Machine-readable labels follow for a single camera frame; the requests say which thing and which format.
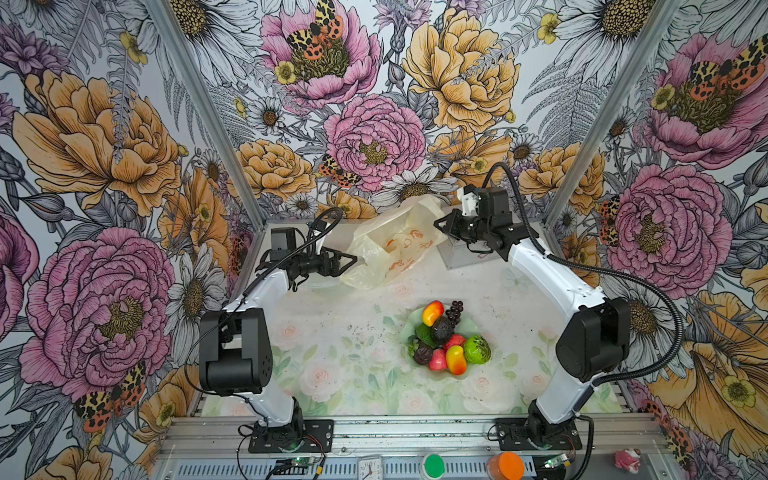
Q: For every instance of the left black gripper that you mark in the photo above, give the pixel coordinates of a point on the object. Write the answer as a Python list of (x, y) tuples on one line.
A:
[(336, 269)]

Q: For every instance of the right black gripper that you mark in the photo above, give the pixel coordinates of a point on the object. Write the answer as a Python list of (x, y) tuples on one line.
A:
[(452, 228)]

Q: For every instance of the translucent plastic bag orange print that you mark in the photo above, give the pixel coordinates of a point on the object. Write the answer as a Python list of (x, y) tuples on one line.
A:
[(392, 243)]

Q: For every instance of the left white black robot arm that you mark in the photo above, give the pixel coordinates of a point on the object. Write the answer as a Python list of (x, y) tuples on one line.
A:
[(235, 357)]

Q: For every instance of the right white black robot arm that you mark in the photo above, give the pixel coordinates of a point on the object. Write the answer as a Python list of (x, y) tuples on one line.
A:
[(595, 335)]

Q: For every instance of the silver metal first aid case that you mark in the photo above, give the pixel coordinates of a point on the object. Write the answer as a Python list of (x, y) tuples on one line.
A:
[(455, 254)]

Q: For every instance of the dark purple grape bunch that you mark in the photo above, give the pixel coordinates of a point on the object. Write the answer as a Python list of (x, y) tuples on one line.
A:
[(454, 312)]

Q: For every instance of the red yellow mango upper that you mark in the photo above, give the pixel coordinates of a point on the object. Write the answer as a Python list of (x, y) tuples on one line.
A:
[(432, 313)]

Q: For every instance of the red yellow mango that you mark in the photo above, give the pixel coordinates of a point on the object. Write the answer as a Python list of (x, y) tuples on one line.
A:
[(432, 313), (455, 360)]

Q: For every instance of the light green wavy plate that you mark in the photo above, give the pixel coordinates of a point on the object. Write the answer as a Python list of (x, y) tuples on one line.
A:
[(467, 328)]

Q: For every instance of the dark avocado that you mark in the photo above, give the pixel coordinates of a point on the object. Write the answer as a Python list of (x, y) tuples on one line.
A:
[(442, 331)]

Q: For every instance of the green leaf fruit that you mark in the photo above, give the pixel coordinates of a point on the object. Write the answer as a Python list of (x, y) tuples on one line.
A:
[(424, 334)]

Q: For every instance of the dark brown mangosteen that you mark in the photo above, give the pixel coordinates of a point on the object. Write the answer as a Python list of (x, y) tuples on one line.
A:
[(422, 353)]

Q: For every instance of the red yellow mango lower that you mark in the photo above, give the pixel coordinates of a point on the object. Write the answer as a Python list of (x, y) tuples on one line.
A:
[(455, 360)]

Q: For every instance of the pink red peach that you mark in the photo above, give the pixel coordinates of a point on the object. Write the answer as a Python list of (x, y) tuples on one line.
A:
[(438, 360)]

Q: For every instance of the small white clock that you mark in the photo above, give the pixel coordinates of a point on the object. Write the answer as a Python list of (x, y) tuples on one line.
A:
[(370, 468)]

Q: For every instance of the green round button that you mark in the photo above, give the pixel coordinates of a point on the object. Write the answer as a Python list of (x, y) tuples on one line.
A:
[(433, 467)]

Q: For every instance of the orange round button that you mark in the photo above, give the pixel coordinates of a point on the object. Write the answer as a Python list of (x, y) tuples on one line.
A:
[(505, 466)]

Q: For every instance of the pink small toy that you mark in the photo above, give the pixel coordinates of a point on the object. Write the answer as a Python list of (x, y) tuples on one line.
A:
[(628, 460)]

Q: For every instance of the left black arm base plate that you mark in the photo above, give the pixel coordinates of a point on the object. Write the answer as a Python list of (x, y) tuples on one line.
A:
[(312, 436)]

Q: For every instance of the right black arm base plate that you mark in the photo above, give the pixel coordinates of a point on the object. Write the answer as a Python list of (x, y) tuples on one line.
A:
[(518, 434)]

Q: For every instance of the aluminium front rail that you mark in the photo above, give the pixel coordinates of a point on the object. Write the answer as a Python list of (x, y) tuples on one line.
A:
[(217, 437)]

